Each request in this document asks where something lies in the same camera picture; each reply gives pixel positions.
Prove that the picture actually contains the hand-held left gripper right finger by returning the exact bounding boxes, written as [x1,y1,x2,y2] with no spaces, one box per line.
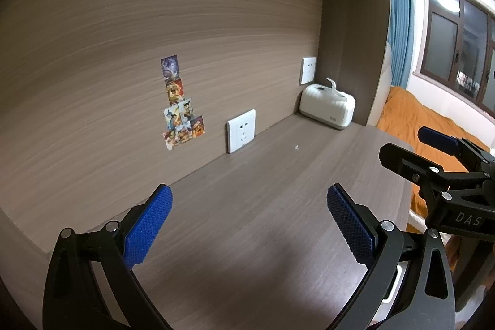
[327,183,458,330]

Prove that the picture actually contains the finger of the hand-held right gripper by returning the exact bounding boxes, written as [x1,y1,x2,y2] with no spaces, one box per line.
[419,126,495,175]
[379,142,493,196]

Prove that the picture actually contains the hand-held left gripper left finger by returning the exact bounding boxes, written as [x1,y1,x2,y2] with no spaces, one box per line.
[42,184,174,330]

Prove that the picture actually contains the white square trash bin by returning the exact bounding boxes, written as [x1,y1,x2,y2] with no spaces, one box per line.
[382,264,407,304]

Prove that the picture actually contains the orange bed blanket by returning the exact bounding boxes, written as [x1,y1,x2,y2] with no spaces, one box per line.
[377,86,495,224]

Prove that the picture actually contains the white tissue box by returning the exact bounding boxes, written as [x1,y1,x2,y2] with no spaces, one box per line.
[300,84,356,131]

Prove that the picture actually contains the white tissue sheet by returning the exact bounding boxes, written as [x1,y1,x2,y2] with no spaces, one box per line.
[326,77,346,99]

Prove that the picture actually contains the dark framed window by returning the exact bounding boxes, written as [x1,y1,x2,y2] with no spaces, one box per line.
[421,0,495,111]

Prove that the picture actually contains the cluster of cartoon stickers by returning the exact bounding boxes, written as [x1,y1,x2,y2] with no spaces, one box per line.
[160,54,205,151]

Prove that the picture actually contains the blue curtain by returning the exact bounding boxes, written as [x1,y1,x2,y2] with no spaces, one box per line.
[388,0,413,88]

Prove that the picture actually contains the wooden desk hutch panel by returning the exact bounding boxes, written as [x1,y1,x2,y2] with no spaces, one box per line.
[322,0,392,128]

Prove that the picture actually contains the white wall socket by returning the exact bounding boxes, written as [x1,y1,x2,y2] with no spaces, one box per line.
[300,56,317,85]
[226,109,257,154]

